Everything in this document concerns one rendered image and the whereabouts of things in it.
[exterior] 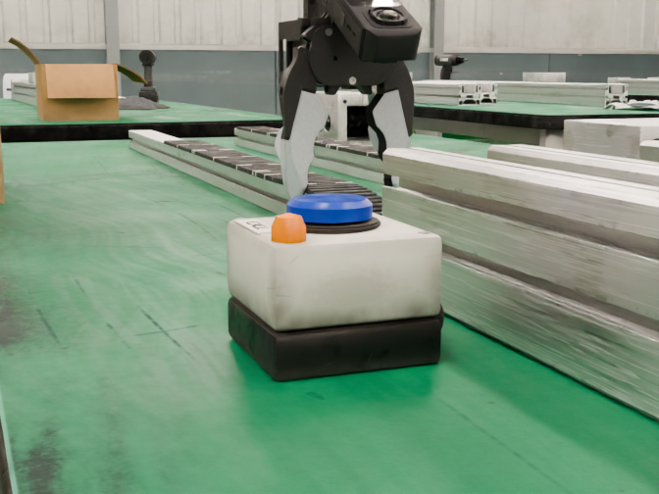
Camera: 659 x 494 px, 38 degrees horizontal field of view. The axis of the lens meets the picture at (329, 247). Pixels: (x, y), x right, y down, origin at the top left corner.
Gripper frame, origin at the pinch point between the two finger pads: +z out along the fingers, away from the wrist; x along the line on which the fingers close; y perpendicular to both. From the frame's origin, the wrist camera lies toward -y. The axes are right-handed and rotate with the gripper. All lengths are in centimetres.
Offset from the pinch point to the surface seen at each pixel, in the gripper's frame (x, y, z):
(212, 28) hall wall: -257, 1080, -57
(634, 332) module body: 5.0, -42.3, 0.1
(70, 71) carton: 2, 195, -9
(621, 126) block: -14.0, -16.0, -6.0
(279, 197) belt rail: 1.4, 13.8, 2.0
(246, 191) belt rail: 2.0, 23.0, 2.5
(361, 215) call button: 12.2, -31.9, -3.4
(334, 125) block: -28, 76, -1
